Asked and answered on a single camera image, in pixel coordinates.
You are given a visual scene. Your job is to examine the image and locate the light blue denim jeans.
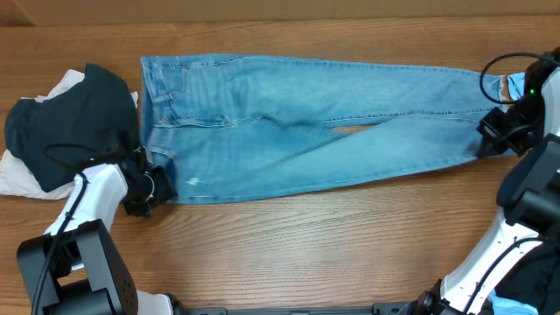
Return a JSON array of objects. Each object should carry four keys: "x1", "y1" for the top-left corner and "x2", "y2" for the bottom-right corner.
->
[{"x1": 141, "y1": 54, "x2": 505, "y2": 204}]

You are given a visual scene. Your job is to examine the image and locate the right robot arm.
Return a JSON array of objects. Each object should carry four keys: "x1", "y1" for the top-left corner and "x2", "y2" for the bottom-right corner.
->
[{"x1": 399, "y1": 50, "x2": 559, "y2": 314}]

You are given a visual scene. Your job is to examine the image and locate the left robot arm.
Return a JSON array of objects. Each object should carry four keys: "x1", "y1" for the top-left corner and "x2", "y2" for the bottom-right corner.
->
[{"x1": 17, "y1": 147, "x2": 186, "y2": 315}]

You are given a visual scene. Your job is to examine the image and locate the light blue shirt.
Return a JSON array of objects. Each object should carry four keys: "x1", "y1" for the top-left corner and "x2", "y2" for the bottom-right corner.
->
[{"x1": 487, "y1": 73, "x2": 538, "y2": 315}]

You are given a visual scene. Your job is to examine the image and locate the dark navy folded shirt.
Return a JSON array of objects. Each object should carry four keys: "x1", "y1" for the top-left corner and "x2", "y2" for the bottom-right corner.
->
[{"x1": 4, "y1": 64, "x2": 141, "y2": 193}]

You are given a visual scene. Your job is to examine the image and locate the white crumpled cloth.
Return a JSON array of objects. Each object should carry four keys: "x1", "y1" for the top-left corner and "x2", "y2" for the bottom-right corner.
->
[{"x1": 1, "y1": 69, "x2": 137, "y2": 200}]

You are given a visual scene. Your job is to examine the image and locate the black garment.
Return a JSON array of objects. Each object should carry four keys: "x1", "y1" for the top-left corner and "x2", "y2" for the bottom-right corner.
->
[{"x1": 496, "y1": 244, "x2": 559, "y2": 315}]

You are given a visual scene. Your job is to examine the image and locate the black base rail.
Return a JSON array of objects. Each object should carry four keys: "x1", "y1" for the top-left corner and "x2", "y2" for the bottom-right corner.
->
[{"x1": 168, "y1": 294, "x2": 417, "y2": 315}]

